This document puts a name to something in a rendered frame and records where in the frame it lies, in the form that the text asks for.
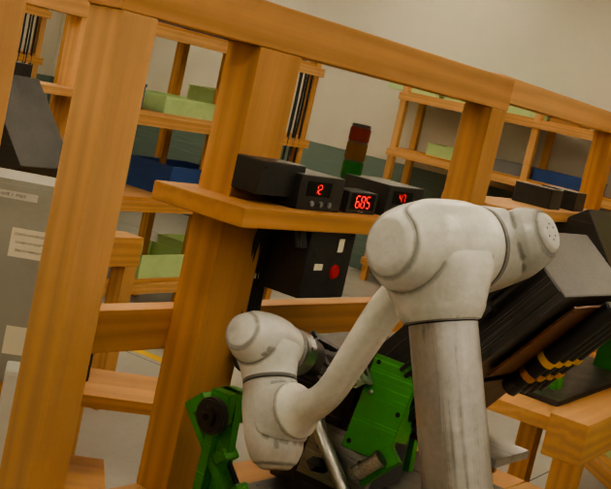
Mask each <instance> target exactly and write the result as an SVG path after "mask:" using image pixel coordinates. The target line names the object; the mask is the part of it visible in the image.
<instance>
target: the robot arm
mask: <svg viewBox="0 0 611 489"><path fill-rule="evenodd" d="M559 246H560V236H559V232H558V229H557V227H556V224H555V223H554V221H553V219H552V218H551V217H550V216H549V215H548V214H546V213H544V212H542V211H540V210H536V209H529V208H516V209H513V210H510V211H508V210H506V209H503V208H494V207H486V206H478V205H473V204H472V203H469V202H465V201H458V200H449V199H422V200H418V201H414V202H410V203H406V204H402V205H399V206H396V207H394V208H392V209H390V210H388V211H386V212H385V213H384V214H382V215H381V216H379V217H378V218H377V219H376V220H375V221H374V223H373V224H372V226H371V228H370V231H369V234H368V238H367V243H366V256H367V261H368V264H369V267H370V270H371V271H372V273H373V275H374V276H375V278H376V279H377V280H378V281H379V282H380V284H381V285H382V286H381V287H380V288H379V289H378V290H377V291H376V293H375V294H374V295H373V296H372V298H371V299H370V301H369V302H368V304H367V305H366V307H365V308H364V310H363V311H362V313H361V315H360V316H359V318H358V319H357V321H356V323H355V324H354V326H353V328H352V329H351V331H350V332H349V334H348V336H347V337H346V339H345V341H344V342H343V344H342V346H341V347H340V348H339V346H338V345H336V344H335V343H333V342H330V341H329V340H327V339H325V338H323V337H321V336H320V335H319V334H318V333H317V332H316V331H315V330H314V331H312V332H310V333H308V332H305V331H303V330H300V329H299V328H297V327H295V326H294V325H293V324H292V323H291V322H289V321H287V320H286V319H284V318H282V317H280V316H278V315H275V314H272V313H269V312H264V311H259V310H252V311H249V312H245V313H241V314H238V315H236V316H235V317H233V318H232V320H231V321H230V322H229V324H228V326H227V329H226V333H225V339H226V343H227V344H228V347H229V349H230V350H231V352H232V354H233V355H234V357H236V359H237V361H238V364H239V367H240V369H241V377H242V399H241V413H242V426H243V434H244V439H245V444H246V448H247V451H248V454H249V456H250V458H251V460H252V462H253V463H254V464H256V465H257V466H258V468H260V469H262V470H271V471H289V470H291V469H292V468H293V467H294V466H295V465H297V463H298V462H299V460H300V458H301V456H302V453H303V450H304V442H305V441H306V440H307V437H308V436H310V435H311V434H312V433H313V432H314V430H315V428H316V426H317V423H318V421H319V420H320V419H322V418H324V417H325V416H326V415H328V414H329V413H331V412H332V411H333V410H334V409H335V408H336V407H337V406H338V405H339V404H340V403H341V402H342V401H343V400H344V398H345V397H346V396H347V394H348V393H349V392H350V390H351V389H352V388H353V387H354V388H358V387H360V386H362V385H364V384H365V383H364V382H362V381H361V379H360V376H361V375H362V373H363V372H364V370H365V369H366V367H367V366H368V364H369V363H370V361H371V360H372V358H373V357H374V355H375V354H376V352H377V351H378V349H379V348H380V347H381V345H383V343H384V342H385V340H386V339H387V337H388V336H389V335H390V333H391V332H392V330H393V329H394V328H395V326H396V325H397V324H398V322H399V321H401V322H402V324H403V325H408V332H409V343H410V355H411V367H412V378H413V391H414V403H415V414H416V426H417V438H418V449H419V461H420V473H421V484H422V489H494V485H493V475H492V464H491V453H490V443H489V432H488V421H487V410H486V400H485V389H484V378H483V368H482V357H481V346H480V336H479V325H478V319H480V318H481V317H482V315H483V313H484V311H485V309H486V305H487V299H488V294H489V293H490V292H494V291H497V290H500V289H502V288H504V287H507V286H510V285H512V284H515V283H518V282H520V281H522V280H525V279H527V278H529V277H532V276H534V275H535V274H537V273H538V272H539V271H541V270H542V269H543V268H544V267H545V266H546V265H547V264H548V263H549V262H550V261H551V260H552V259H553V258H554V257H555V256H556V253H557V250H558V248H559ZM297 375H305V376H313V377H315V378H316V379H317V380H319V381H318V382H317V383H316V384H315V385H314V386H312V387H311V388H309V389H307V388H306V387H304V386H303V385H301V384H300V383H298V381H297Z"/></svg>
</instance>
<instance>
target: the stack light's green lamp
mask: <svg viewBox="0 0 611 489"><path fill-rule="evenodd" d="M363 167H364V164H363V163H357V162H353V161H349V160H345V159H344V160H343V162H342V167H341V171H340V175H339V177H340V178H342V179H345V176H346V174H351V175H356V176H360V175H361V174H362V171H363Z"/></svg>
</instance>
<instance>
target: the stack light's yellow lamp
mask: <svg viewBox="0 0 611 489"><path fill-rule="evenodd" d="M367 149H368V145H362V144H358V143H353V142H350V141H348V142H347V145H346V150H345V154H344V158H343V159H345V160H349V161H353V162H357V163H363V164H364V161H365V158H366V154H367Z"/></svg>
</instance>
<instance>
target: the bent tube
mask: <svg viewBox="0 0 611 489"><path fill-rule="evenodd" d="M360 379H361V381H362V382H364V383H365V384H368V385H372V384H373V382H372V379H371V376H370V371H369V368H368V367H366V369H365V370H364V372H363V373H362V375H361V376H360ZM313 435H314V437H315V440H316V442H317V445H318V447H319V450H320V452H321V455H322V458H323V460H324V463H325V465H326V468H327V470H328V473H329V475H330V478H331V480H332V482H333V484H334V487H335V489H350V487H349V485H348V482H347V480H346V477H345V475H344V472H343V470H342V467H341V465H340V462H339V460H338V457H337V454H336V452H335V449H334V447H333V444H332V442H331V439H330V437H329V434H328V432H327V429H326V425H325V417H324V418H322V419H320V420H319V421H318V423H317V426H316V428H315V430H314V432H313Z"/></svg>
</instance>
